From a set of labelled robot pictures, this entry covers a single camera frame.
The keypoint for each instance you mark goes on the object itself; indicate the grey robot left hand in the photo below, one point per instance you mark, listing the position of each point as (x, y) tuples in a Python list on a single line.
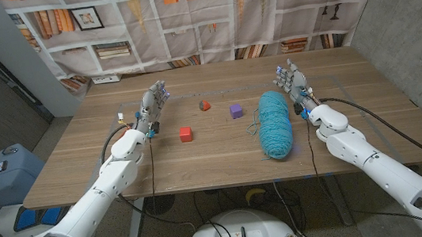
[(151, 105)]

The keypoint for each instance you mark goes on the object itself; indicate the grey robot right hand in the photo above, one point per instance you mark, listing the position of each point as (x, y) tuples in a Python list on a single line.
[(296, 84)]

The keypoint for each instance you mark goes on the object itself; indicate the red magnetic block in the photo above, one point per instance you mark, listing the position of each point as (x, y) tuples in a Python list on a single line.
[(185, 134)]

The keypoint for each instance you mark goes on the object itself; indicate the purple magnetic block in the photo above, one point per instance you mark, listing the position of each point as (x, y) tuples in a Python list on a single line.
[(236, 111)]

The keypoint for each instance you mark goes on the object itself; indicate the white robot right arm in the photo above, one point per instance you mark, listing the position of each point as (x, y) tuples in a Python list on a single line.
[(358, 149)]

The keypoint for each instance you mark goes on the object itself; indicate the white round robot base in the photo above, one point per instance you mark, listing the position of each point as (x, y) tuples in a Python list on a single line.
[(239, 231)]

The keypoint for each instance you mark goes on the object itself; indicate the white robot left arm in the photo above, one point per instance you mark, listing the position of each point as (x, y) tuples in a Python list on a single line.
[(117, 173)]

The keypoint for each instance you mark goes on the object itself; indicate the teal yarn skein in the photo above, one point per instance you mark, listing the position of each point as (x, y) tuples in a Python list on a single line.
[(275, 127)]

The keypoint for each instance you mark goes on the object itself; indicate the small orange grey ball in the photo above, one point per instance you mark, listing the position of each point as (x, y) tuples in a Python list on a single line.
[(204, 105)]

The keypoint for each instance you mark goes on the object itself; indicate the white power strip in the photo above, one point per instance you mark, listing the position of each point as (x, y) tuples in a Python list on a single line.
[(107, 79)]

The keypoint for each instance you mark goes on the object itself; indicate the printed bookshelf backdrop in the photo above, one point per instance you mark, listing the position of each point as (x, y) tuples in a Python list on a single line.
[(200, 24)]

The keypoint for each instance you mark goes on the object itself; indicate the black round floor base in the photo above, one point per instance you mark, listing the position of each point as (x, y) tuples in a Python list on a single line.
[(159, 204)]

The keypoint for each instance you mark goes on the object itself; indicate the yellow banana toy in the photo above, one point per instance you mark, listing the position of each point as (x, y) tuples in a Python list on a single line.
[(254, 194)]

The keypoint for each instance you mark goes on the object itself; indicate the metal table leg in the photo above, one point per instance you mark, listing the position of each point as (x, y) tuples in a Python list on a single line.
[(340, 203), (135, 227)]

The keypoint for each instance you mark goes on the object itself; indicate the blue grey ottoman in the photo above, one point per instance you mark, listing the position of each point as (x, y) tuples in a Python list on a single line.
[(11, 185)]

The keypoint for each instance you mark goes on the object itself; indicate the white platform with blue pads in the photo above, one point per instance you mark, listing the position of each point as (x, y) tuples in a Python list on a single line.
[(8, 229)]

